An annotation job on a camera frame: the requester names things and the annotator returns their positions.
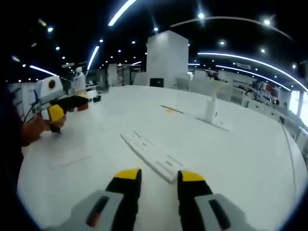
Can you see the flat white base plate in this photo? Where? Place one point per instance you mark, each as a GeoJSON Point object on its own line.
{"type": "Point", "coordinates": [192, 115]}

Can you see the white stand post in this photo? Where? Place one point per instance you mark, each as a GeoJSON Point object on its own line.
{"type": "Point", "coordinates": [213, 106]}

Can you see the long ceiling light strip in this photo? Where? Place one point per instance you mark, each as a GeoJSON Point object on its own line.
{"type": "Point", "coordinates": [252, 62]}
{"type": "Point", "coordinates": [121, 12]}

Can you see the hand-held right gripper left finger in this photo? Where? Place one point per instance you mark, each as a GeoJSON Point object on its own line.
{"type": "Point", "coordinates": [106, 207]}

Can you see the white square pillar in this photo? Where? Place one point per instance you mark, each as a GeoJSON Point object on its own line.
{"type": "Point", "coordinates": [167, 60]}

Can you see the black box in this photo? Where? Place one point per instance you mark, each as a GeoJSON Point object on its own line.
{"type": "Point", "coordinates": [156, 82]}

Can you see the white bottle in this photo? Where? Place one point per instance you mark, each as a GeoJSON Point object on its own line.
{"type": "Point", "coordinates": [79, 80]}

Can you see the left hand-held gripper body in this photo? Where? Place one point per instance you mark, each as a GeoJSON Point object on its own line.
{"type": "Point", "coordinates": [49, 92]}

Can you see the person's left hand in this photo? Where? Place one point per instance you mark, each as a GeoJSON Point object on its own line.
{"type": "Point", "coordinates": [45, 128]}

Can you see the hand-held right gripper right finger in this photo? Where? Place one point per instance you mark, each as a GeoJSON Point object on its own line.
{"type": "Point", "coordinates": [204, 207]}

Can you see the small black object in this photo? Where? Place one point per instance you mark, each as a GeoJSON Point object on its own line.
{"type": "Point", "coordinates": [96, 98]}

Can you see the orange cylinder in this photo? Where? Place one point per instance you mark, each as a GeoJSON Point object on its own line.
{"type": "Point", "coordinates": [82, 107]}

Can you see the thick white socket holder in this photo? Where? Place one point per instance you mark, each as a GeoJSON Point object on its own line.
{"type": "Point", "coordinates": [154, 156]}

